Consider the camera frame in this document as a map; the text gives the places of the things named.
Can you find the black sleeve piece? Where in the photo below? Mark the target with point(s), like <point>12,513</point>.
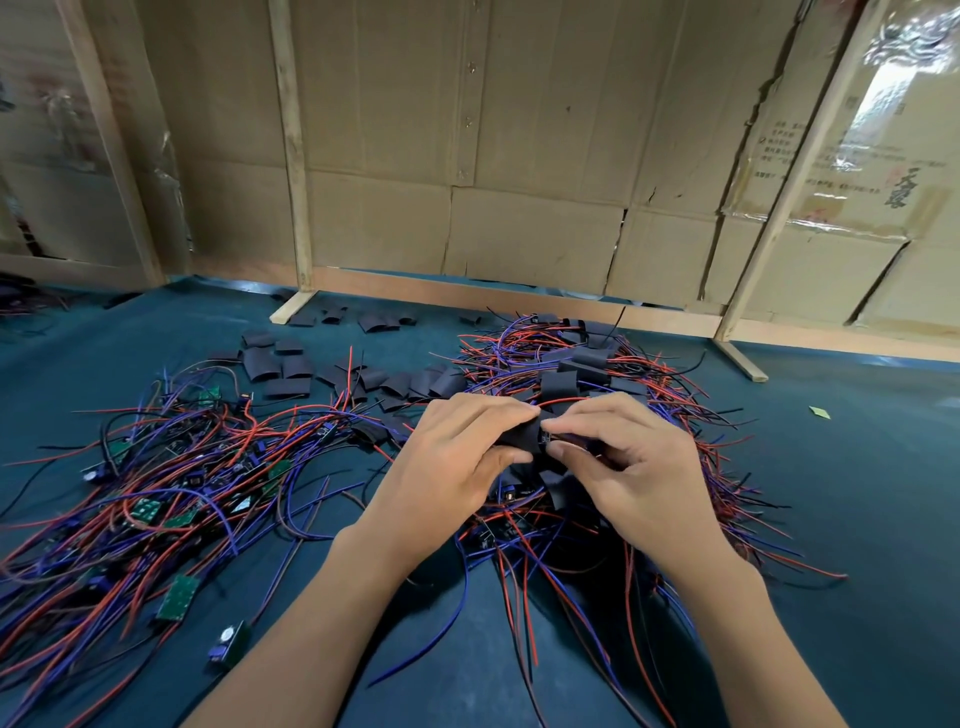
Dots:
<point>525,435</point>

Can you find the pile of black sleeve pieces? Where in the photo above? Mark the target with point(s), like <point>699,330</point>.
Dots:
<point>263,363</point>

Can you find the wide wooden post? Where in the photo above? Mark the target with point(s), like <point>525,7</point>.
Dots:
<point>108,143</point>

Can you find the person's left hand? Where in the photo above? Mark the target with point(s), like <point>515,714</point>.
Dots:
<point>443,473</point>

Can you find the person's right hand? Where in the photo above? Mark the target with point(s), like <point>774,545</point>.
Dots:
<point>653,480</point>

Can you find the pale slanted wooden post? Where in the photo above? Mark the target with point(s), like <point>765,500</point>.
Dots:
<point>795,173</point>

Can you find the small green scrap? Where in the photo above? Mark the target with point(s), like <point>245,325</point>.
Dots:
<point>819,411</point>

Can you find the clear plastic sheet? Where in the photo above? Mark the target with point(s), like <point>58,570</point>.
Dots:
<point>900,120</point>

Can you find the thin wooden post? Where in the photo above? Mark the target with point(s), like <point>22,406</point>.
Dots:
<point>291,143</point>

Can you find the person's left forearm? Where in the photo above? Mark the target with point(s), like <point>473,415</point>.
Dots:
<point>308,653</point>

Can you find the pile of sleeved wired boards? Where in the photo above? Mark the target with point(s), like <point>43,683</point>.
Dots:
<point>593,360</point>

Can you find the pile of unsleeved wired boards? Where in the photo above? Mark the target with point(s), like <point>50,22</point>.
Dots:
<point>135,495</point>

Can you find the wooden ledge board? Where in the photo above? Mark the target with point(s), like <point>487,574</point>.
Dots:
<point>450,288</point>

